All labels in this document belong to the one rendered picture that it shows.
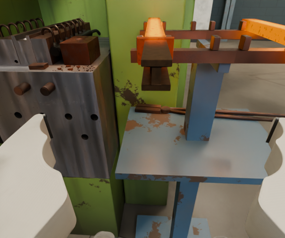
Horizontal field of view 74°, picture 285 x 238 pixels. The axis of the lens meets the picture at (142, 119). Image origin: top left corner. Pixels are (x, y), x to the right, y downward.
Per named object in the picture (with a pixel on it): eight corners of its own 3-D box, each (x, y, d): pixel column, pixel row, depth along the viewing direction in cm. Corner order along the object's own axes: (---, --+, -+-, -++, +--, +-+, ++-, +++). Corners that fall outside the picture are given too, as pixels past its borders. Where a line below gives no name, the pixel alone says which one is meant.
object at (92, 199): (118, 237, 103) (109, 179, 77) (50, 233, 105) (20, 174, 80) (131, 162, 150) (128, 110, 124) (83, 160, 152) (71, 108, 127)
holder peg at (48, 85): (50, 96, 54) (47, 87, 52) (41, 96, 54) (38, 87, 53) (56, 90, 57) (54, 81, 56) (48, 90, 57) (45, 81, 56)
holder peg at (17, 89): (24, 96, 54) (20, 87, 53) (15, 95, 55) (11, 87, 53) (32, 89, 58) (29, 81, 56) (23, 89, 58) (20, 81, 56)
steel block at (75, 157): (109, 179, 77) (92, 72, 53) (20, 174, 80) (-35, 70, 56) (128, 110, 124) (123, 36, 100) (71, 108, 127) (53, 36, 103)
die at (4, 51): (52, 64, 59) (45, 35, 55) (-9, 64, 61) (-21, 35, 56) (92, 39, 95) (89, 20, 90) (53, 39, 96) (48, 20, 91)
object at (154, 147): (302, 186, 40) (306, 180, 39) (115, 179, 43) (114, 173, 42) (246, 113, 66) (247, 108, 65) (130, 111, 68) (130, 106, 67)
